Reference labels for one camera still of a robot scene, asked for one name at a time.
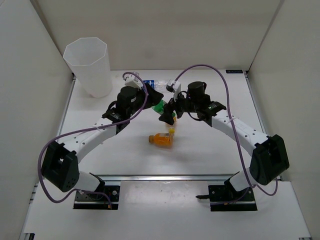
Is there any orange juice bottle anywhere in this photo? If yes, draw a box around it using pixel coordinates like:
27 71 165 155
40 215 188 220
148 132 174 149

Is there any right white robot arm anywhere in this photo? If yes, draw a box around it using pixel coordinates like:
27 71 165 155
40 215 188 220
159 81 290 200

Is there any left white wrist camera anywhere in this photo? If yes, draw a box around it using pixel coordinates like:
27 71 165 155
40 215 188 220
122 72 143 90

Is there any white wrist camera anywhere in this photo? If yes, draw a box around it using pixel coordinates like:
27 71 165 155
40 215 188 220
122 72 143 90
166 79 181 102

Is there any green plastic bottle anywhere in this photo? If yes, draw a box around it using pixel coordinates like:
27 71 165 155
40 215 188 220
151 99 167 115

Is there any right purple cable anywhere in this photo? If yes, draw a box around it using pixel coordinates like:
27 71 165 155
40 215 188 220
172 64 280 206

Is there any tall white plastic bin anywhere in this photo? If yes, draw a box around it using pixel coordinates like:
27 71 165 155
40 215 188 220
63 37 113 98

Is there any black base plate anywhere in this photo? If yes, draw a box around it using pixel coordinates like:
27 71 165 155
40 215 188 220
73 181 121 211
208 185 258 212

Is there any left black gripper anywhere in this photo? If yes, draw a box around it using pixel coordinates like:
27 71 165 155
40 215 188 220
126 81 163 116

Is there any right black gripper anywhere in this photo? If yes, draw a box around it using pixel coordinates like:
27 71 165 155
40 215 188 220
160 88 200 125

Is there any purple cable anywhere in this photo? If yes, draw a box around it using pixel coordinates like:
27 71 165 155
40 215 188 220
172 64 280 206
37 71 148 210

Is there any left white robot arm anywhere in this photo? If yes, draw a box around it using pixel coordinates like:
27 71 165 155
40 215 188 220
41 83 164 200

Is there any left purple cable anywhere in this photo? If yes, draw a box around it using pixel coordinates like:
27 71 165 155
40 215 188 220
37 71 148 210

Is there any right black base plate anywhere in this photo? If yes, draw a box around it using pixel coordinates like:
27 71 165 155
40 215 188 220
208 185 258 212

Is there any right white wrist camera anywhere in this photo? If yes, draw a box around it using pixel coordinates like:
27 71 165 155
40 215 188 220
166 79 181 102

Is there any aluminium table edge rail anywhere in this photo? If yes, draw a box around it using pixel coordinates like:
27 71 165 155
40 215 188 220
44 174 266 183

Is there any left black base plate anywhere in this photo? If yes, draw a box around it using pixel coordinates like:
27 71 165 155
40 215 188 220
73 181 121 211

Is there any clear bottle yellow cap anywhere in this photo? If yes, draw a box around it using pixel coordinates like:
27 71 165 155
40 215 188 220
167 116 177 135

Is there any clear bottle blue label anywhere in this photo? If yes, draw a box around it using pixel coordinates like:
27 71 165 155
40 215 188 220
143 79 170 93

